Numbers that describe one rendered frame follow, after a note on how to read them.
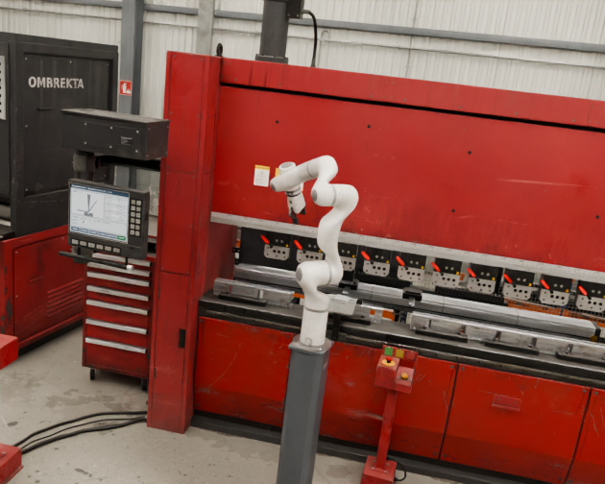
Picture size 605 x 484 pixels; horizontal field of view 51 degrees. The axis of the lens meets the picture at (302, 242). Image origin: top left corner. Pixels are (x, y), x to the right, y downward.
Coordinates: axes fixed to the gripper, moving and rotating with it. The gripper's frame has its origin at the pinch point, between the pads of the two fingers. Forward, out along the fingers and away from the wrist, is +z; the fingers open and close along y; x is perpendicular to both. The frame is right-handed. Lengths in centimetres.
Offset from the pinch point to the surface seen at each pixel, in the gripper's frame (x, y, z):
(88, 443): 118, -101, 105
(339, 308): -14, -3, 58
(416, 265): -49, 33, 49
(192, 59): 58, 24, -81
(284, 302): 27, 3, 65
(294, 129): 17, 42, -31
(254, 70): 36, 47, -65
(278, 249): 28.0, 12.9, 32.7
